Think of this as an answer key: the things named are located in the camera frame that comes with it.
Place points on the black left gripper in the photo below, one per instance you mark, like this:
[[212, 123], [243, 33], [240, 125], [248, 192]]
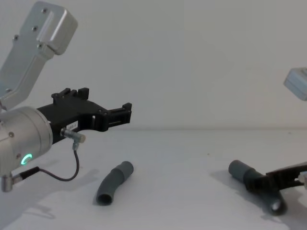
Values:
[[69, 112]]

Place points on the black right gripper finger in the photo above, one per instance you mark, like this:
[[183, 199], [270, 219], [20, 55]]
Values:
[[287, 170], [261, 184]]

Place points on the grey elbow pipe piece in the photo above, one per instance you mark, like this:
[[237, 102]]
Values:
[[242, 169]]

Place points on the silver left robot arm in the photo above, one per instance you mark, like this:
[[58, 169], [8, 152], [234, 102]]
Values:
[[21, 134]]

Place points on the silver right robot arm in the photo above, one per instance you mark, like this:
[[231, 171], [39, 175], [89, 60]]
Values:
[[297, 82]]

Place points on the grey curved pipe piece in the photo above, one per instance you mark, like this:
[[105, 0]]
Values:
[[115, 178]]

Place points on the white table cloth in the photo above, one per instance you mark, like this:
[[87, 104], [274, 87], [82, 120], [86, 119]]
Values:
[[172, 182]]

